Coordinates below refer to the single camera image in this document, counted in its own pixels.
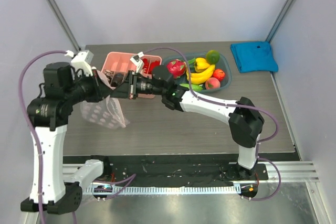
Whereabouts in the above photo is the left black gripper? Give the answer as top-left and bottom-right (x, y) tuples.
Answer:
(67, 68), (114, 103)

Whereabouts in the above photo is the clear pink zip top bag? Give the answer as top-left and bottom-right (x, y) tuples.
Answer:
(80, 69), (131, 130)

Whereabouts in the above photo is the pink dragon fruit toy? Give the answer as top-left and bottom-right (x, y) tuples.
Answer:
(166, 59), (186, 79)

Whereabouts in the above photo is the yellow banana bunch toy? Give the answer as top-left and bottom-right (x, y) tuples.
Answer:
(186, 65), (215, 85)

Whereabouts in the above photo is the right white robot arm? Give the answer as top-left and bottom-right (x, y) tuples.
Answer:
(111, 66), (264, 180)

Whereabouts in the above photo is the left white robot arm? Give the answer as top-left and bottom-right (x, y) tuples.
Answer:
(20, 62), (112, 215)

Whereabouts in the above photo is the dark rolled sock middle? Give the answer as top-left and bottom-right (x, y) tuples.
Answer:
(111, 72), (127, 88)

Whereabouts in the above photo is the patterned rolled sock left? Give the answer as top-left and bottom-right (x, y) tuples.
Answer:
(103, 70), (114, 83)

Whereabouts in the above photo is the pink divided organizer box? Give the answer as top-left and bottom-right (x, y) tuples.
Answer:
(101, 51), (162, 100)

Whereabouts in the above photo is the red fabric item left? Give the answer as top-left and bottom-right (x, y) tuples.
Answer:
(142, 58), (150, 74)

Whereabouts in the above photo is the red fabric item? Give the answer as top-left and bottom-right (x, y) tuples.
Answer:
(142, 58), (150, 74)
(147, 60), (161, 74)

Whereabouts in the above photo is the red fabric item right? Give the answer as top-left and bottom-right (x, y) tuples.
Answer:
(147, 60), (161, 74)

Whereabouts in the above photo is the green cucumber toy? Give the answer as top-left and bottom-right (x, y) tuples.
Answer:
(180, 83), (203, 92)

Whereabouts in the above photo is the teal plastic fruit tray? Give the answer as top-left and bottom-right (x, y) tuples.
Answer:
(162, 52), (232, 94)

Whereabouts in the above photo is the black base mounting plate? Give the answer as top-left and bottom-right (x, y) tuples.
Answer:
(62, 155), (268, 183)

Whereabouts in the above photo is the yellow bell pepper toy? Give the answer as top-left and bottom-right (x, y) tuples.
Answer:
(194, 57), (210, 73)

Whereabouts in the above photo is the pink peach toy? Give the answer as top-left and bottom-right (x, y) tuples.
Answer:
(205, 77), (221, 90)

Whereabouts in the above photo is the green lime toy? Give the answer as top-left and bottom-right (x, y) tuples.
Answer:
(205, 50), (220, 65)

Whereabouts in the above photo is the red strawberry toy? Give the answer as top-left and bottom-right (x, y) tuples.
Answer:
(212, 69), (226, 82)

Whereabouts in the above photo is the folded blue cloth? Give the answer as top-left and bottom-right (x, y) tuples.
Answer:
(230, 41), (278, 73)

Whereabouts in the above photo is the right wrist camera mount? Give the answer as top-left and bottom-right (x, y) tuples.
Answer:
(130, 52), (144, 73)

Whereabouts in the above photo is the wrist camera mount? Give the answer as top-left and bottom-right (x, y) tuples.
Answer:
(65, 50), (94, 76)
(130, 52), (144, 73)

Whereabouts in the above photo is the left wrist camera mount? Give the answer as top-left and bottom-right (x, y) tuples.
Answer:
(65, 50), (94, 76)

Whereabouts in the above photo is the white slotted cable duct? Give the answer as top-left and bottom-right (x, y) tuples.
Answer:
(83, 184), (241, 195)

